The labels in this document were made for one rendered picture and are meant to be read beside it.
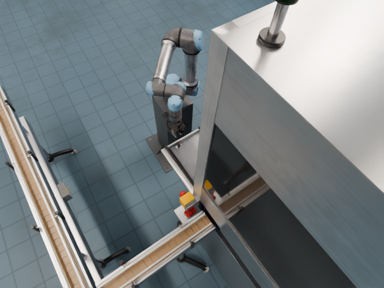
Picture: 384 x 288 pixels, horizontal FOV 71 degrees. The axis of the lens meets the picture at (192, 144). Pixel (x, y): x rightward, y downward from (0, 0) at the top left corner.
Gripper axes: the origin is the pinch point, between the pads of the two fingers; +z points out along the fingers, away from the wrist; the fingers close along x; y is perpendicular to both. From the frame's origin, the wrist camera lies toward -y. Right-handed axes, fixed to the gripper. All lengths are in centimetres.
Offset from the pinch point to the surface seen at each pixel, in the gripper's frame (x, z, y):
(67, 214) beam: -85, 48, -10
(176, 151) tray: -1.9, 15.0, 5.6
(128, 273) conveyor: -63, 10, 54
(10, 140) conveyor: -90, 10, -60
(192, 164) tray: 1.2, 15.0, 19.5
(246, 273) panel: -11, 15, 90
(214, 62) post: -12, -99, 41
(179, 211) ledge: -22.8, 15.2, 40.9
